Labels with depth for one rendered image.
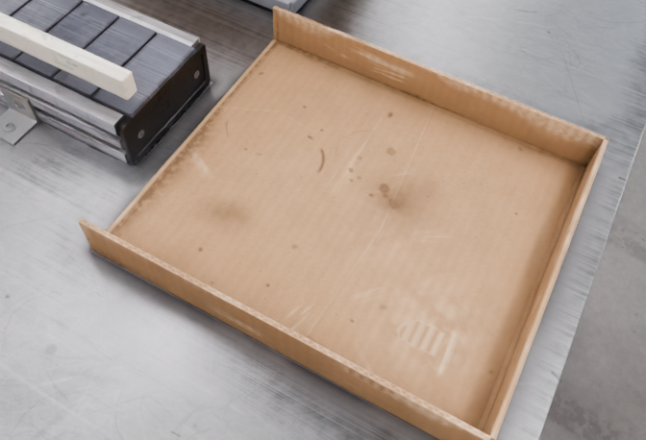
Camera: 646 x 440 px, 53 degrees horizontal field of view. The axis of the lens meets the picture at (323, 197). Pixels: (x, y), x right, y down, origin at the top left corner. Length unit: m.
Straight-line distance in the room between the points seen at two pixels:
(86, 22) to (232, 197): 0.20
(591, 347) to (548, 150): 0.94
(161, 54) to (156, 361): 0.24
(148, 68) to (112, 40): 0.04
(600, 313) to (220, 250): 1.13
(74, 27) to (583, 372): 1.16
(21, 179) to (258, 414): 0.26
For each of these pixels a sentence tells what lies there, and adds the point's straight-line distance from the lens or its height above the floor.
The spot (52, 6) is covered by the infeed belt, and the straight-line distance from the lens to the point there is 0.61.
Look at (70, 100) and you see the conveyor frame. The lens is 0.53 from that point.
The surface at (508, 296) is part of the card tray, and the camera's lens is 0.48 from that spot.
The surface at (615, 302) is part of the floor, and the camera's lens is 1.54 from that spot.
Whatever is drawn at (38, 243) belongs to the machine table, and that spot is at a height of 0.83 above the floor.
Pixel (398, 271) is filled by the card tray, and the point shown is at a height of 0.83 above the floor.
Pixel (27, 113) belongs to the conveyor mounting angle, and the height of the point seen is 0.84.
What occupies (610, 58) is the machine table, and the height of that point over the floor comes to 0.83.
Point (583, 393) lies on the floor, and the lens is 1.43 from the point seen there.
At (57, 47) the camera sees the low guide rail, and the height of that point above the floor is 0.92.
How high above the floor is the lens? 1.25
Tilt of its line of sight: 56 degrees down
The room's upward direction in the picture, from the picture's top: 4 degrees clockwise
